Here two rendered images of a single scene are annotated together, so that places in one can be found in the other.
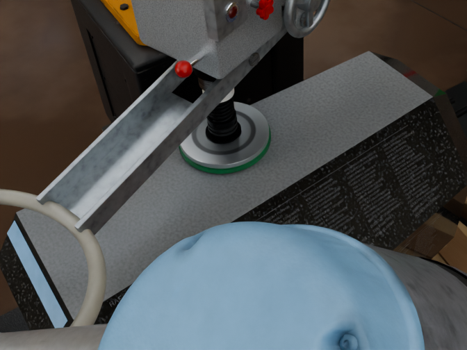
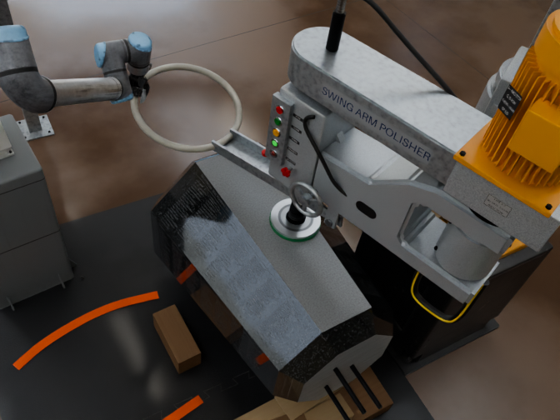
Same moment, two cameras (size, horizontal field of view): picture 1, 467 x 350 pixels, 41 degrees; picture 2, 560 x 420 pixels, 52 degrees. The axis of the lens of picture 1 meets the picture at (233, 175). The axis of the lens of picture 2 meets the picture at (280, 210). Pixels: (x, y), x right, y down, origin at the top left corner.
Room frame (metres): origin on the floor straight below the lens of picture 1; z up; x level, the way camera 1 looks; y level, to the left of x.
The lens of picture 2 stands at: (0.71, -1.50, 2.71)
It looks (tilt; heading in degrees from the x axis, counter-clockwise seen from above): 50 degrees down; 79
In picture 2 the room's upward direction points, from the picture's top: 10 degrees clockwise
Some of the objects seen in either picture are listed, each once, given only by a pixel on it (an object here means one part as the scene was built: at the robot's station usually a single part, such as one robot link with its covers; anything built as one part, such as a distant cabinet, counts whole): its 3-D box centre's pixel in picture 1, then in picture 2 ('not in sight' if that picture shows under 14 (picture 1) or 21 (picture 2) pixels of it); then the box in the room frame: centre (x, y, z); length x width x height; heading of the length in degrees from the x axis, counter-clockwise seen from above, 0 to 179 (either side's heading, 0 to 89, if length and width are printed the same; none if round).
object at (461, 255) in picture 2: not in sight; (472, 239); (1.53, -0.45, 1.32); 0.19 x 0.19 x 0.20
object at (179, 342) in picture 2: not in sight; (177, 338); (0.56, -0.17, 0.07); 0.30 x 0.12 x 0.12; 118
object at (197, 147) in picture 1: (224, 133); (295, 217); (1.06, 0.01, 0.83); 0.21 x 0.21 x 0.01
